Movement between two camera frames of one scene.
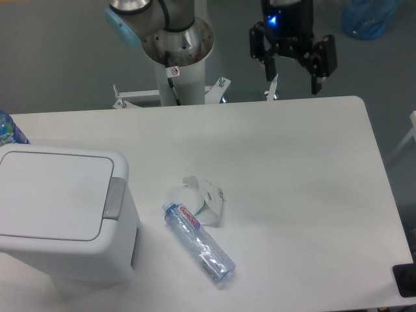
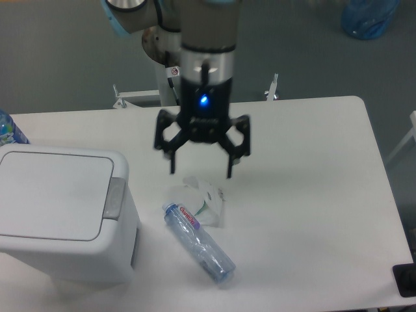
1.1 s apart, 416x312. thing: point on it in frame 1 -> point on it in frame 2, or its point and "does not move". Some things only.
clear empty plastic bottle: [188, 229] does not move
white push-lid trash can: [71, 212] does not move
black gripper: [288, 25] -> [205, 111]
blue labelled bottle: [9, 132] does not move
